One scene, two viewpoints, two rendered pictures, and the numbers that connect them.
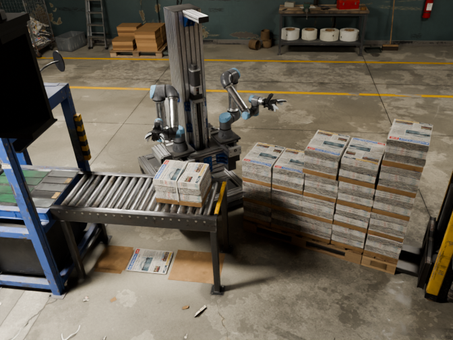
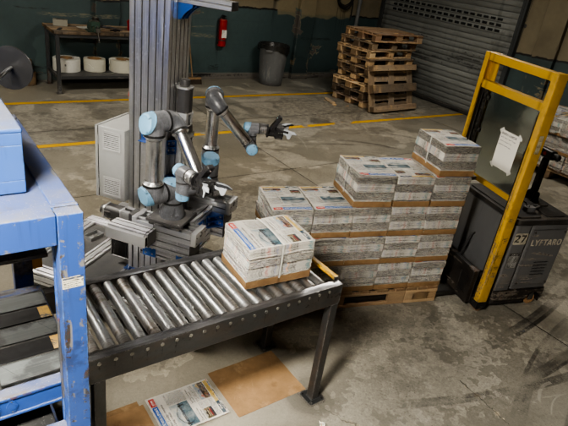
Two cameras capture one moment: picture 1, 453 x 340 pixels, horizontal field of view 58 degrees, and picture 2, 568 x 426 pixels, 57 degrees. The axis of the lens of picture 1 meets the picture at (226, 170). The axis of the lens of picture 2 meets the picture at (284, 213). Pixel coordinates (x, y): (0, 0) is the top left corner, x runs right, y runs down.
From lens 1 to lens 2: 237 cm
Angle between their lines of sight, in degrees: 42
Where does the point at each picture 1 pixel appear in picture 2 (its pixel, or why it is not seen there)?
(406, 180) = (459, 188)
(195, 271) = (262, 388)
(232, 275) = (308, 371)
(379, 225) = (428, 248)
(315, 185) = (365, 220)
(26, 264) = not seen: outside the picture
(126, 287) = not seen: outside the picture
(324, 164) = (379, 191)
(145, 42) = not seen: outside the picture
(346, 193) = (399, 220)
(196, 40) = (185, 42)
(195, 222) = (318, 297)
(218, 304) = (331, 412)
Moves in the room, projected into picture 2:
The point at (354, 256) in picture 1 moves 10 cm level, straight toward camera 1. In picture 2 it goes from (396, 294) to (404, 302)
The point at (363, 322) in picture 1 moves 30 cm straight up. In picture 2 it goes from (461, 353) to (473, 319)
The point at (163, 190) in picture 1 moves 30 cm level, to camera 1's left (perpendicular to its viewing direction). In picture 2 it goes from (260, 265) to (211, 285)
